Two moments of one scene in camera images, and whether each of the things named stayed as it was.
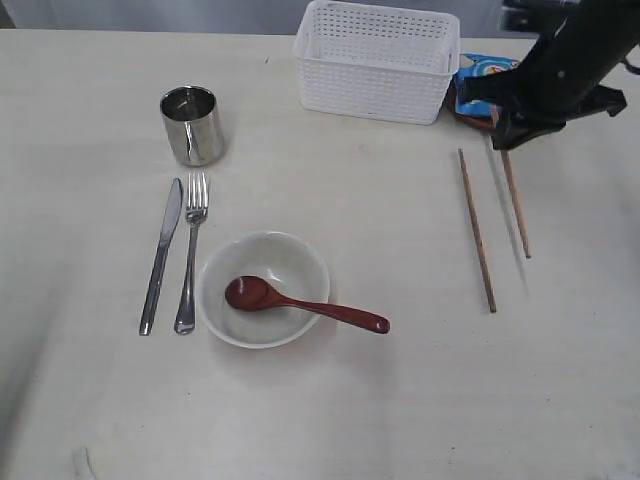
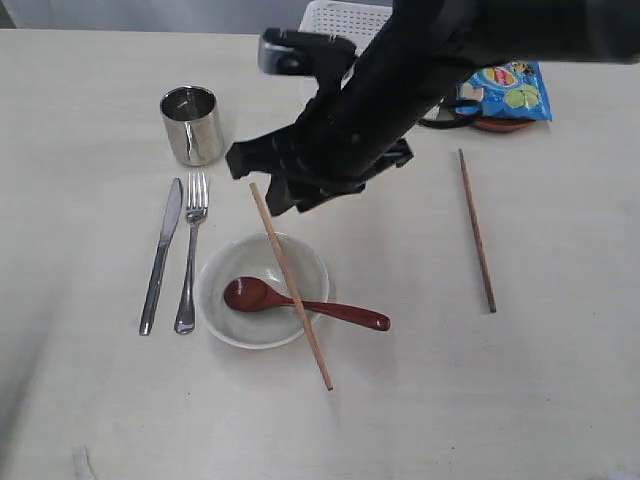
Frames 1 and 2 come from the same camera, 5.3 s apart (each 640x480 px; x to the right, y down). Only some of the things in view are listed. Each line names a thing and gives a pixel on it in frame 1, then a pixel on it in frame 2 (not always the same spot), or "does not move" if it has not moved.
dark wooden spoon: (253, 293) does not move
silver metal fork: (197, 200) does not move
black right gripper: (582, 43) → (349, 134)
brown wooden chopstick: (508, 167) → (291, 282)
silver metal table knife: (171, 217) does not move
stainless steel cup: (192, 118) does not move
